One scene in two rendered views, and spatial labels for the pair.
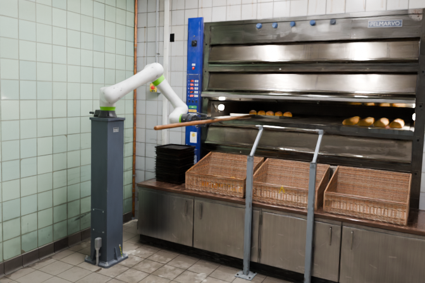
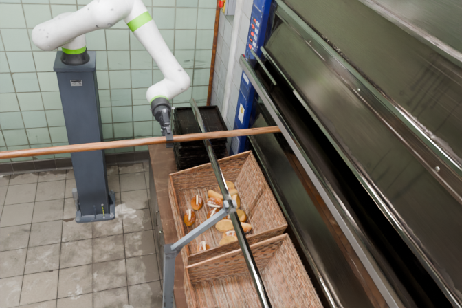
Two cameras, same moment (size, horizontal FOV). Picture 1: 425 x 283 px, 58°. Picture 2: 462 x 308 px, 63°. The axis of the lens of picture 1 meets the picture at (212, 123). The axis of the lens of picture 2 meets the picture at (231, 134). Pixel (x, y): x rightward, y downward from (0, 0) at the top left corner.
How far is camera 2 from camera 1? 2.70 m
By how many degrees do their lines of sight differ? 50
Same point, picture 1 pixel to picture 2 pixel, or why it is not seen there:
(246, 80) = (308, 71)
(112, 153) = (73, 112)
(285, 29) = not seen: outside the picture
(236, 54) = (309, 1)
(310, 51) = (432, 93)
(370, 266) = not seen: outside the picture
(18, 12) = not seen: outside the picture
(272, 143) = (302, 218)
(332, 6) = not seen: outside the picture
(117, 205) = (93, 168)
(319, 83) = (410, 198)
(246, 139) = (280, 175)
